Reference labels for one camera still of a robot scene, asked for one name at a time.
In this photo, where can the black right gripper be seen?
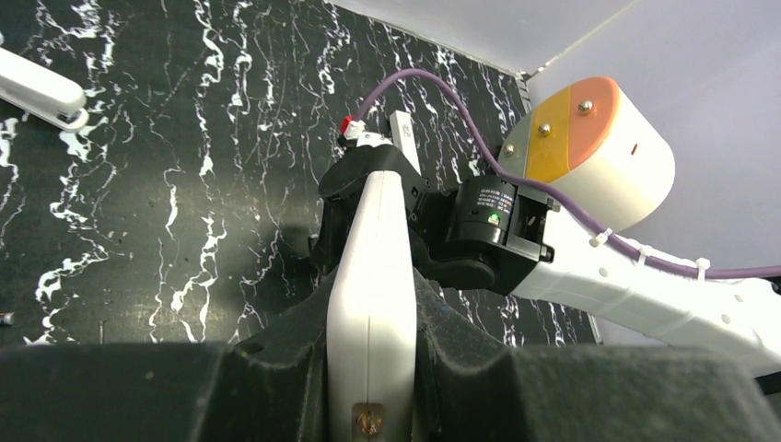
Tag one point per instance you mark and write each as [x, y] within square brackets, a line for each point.
[424, 216]

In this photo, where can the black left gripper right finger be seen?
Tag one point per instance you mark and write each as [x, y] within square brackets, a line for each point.
[471, 387]

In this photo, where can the white round stool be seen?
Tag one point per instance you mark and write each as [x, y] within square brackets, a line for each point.
[591, 142]

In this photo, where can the black AAA battery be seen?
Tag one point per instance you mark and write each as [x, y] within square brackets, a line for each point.
[7, 319]

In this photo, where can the small white plastic object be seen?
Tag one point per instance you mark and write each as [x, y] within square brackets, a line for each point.
[42, 92]

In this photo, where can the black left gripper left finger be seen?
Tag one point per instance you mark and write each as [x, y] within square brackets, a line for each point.
[270, 387]

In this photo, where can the red and white remote control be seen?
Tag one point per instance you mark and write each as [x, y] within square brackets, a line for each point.
[372, 322]

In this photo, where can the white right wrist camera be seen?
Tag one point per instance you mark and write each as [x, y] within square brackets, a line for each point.
[353, 133]

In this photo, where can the long white remote control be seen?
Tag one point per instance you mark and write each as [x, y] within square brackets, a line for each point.
[402, 136]

